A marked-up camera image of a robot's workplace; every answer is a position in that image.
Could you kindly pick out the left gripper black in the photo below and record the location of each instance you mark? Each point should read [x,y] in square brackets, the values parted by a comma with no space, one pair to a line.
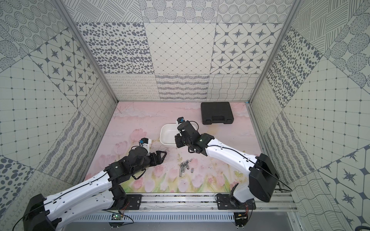
[153,158]

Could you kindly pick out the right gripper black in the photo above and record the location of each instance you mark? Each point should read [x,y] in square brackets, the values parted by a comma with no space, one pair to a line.
[179,133]

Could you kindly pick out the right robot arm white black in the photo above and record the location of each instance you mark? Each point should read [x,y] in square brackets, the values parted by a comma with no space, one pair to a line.
[261,172]

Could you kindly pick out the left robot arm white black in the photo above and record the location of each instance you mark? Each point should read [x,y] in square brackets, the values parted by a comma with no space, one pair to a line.
[101,192]

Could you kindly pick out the white plastic storage box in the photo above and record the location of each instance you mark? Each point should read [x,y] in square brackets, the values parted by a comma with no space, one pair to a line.
[167,135]

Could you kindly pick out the black plastic tool case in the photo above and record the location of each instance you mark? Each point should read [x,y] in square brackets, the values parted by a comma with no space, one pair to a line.
[216,112]

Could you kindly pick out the left circuit board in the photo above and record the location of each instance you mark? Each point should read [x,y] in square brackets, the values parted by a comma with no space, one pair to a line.
[116,216]

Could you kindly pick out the circuit board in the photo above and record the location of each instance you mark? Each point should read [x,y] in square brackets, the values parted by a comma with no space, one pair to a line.
[116,216]
[241,219]

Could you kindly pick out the right circuit board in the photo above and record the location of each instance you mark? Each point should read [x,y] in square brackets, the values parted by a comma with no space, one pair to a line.
[241,219]

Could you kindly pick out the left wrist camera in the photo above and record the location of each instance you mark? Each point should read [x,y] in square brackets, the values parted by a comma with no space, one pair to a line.
[145,143]

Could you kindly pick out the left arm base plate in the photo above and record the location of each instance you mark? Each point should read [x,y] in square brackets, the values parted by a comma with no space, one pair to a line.
[132,202]

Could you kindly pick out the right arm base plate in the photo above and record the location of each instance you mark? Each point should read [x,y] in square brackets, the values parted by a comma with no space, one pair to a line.
[228,202]

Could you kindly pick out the white vented cable duct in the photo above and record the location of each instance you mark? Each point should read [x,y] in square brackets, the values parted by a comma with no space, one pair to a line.
[162,217]

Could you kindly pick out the aluminium rail frame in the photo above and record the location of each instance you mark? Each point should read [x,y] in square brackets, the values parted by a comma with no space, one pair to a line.
[206,202]

